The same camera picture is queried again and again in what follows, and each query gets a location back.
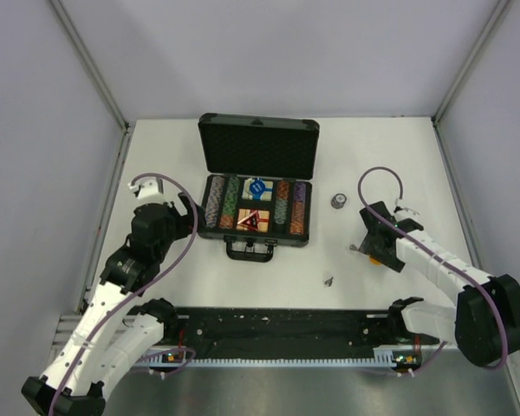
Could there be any stack of poker chips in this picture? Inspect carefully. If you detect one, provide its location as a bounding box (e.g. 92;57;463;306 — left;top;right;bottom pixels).
330;192;348;210

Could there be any red playing card box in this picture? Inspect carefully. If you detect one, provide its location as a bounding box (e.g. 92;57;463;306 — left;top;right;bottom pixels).
235;209;270;233

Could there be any triangular all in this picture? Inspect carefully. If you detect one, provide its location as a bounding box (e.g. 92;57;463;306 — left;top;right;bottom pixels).
237;211;261;231

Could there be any blue playing card box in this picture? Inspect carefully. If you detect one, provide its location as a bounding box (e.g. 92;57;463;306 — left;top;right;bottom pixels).
242;178;274;201

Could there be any blue small blind button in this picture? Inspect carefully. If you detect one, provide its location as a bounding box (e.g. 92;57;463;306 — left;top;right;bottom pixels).
249;179;266;199

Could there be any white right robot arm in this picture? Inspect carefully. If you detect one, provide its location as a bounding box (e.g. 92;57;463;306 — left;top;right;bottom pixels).
360;201;520;367

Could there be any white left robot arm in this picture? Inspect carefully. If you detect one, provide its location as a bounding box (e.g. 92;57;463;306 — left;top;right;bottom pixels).
22;172;205;415

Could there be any black poker set case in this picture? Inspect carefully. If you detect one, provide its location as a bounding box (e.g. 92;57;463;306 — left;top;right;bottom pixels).
198;113;321;263

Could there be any small silver key lower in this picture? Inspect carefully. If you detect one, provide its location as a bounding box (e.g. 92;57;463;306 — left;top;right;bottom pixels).
323;277;334;287

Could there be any blue white chip row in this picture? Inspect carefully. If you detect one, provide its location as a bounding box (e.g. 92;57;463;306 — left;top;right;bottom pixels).
205;176;224;228

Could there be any green chip row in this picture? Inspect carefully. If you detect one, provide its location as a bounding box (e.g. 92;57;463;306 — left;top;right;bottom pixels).
219;177;239;229

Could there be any purple orange chip row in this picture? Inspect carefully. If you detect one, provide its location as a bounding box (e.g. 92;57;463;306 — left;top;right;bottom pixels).
287;182;308;238

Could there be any orange grey chip row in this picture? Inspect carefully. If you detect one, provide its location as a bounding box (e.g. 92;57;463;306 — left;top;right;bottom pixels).
273;180;289;227

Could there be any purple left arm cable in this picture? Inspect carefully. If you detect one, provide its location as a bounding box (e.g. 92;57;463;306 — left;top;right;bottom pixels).
51;172;199;416

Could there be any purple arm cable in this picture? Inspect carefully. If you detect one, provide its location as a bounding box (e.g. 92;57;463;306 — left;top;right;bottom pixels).
51;172;199;416
356;166;510;377

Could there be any blue-grey cable duct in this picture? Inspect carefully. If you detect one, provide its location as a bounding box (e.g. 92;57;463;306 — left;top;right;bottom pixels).
133;348;421;372

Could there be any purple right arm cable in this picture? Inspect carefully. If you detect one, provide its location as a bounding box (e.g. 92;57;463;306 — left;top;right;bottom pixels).
356;166;510;377

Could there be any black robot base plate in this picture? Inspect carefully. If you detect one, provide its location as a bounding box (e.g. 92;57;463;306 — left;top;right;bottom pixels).
158;307;415;359

